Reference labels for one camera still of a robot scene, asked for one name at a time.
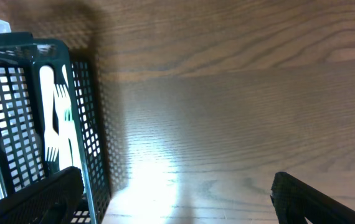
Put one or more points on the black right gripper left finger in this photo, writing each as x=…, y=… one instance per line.
x=51, y=200

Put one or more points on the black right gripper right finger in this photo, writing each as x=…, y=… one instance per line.
x=295, y=202

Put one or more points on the white plastic utensil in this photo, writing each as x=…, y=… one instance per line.
x=51, y=138

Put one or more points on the white plastic spoon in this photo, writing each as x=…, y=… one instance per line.
x=65, y=76

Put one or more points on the dark green perforated basket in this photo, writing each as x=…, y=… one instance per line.
x=22, y=153

